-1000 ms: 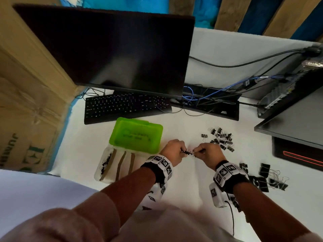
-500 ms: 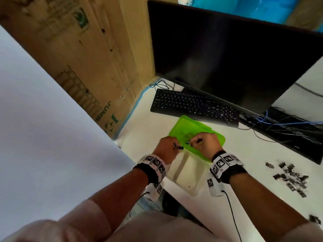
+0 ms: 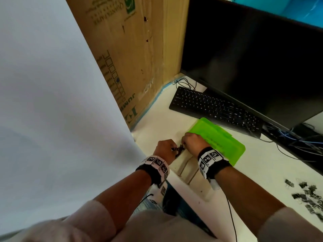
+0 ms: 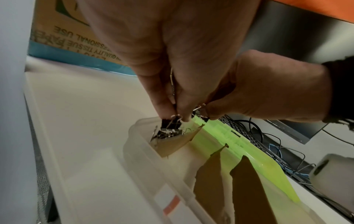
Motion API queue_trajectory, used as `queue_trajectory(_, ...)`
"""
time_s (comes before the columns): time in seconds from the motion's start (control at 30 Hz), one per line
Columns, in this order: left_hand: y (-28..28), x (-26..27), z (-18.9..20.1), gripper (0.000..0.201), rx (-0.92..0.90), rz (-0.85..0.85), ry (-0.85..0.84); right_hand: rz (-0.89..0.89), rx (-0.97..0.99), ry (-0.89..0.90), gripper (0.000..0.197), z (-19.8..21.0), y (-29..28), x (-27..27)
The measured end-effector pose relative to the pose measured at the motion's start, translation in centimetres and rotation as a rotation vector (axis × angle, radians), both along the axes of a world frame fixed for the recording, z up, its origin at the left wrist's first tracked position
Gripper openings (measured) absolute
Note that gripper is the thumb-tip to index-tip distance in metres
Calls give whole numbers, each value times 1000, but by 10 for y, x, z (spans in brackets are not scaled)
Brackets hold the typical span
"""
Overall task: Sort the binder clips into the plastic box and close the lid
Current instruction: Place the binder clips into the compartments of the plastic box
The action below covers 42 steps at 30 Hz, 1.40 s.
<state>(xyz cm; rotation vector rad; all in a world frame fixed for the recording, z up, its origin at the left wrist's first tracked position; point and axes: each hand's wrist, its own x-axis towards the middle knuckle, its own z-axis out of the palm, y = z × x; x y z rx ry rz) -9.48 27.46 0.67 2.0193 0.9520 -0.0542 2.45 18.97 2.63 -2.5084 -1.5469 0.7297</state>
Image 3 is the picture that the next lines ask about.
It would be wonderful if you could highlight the black computer monitor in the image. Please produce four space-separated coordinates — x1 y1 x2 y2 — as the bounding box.
180 0 323 131

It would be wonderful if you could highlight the green plastic box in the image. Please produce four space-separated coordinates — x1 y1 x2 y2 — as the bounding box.
188 117 246 167

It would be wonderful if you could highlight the pile of black binder clips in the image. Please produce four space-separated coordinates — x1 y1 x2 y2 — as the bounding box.
285 179 323 222

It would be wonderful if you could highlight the black marker wristband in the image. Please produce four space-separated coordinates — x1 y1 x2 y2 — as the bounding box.
135 155 170 188
197 147 232 180

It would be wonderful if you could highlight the person's left hand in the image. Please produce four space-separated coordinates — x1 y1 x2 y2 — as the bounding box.
153 139 178 166

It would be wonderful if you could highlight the person's left forearm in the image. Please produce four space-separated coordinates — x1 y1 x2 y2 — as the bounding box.
94 169 152 233

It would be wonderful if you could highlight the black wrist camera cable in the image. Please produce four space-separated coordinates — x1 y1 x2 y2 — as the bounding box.
225 195 238 242

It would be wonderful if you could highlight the person's right hand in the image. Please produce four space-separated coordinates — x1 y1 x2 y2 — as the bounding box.
181 132 211 156

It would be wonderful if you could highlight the thin black cable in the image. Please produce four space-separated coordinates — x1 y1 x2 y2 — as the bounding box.
173 78 197 91

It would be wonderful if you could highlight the tangle of cables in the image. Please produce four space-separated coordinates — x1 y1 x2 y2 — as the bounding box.
246 122 323 164

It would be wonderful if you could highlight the black binder clip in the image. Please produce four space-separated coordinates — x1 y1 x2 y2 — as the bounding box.
172 145 186 158

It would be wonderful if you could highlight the large white paper sheet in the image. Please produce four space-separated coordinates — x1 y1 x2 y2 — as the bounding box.
0 0 147 236

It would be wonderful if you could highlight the black keyboard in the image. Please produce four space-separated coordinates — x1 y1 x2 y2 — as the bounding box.
169 86 264 138

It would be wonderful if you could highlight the person's right forearm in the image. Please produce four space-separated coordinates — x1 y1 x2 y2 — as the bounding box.
214 166 287 236

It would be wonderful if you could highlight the brown cardboard box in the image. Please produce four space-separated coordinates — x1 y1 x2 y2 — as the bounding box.
65 0 190 130

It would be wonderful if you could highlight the blue tape strip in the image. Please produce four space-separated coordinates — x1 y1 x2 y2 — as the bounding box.
130 75 186 131

